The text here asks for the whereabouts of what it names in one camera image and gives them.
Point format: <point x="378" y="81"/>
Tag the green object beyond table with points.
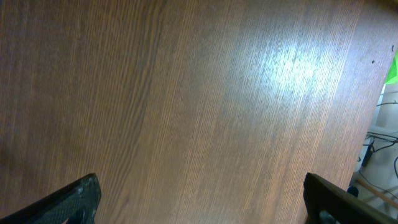
<point x="392" y="76"/>

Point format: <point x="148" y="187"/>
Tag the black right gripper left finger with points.
<point x="75" y="203"/>

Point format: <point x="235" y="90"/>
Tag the wooden stick on floor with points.
<point x="377" y="193"/>

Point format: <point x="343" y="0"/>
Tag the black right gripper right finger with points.
<point x="327" y="203"/>

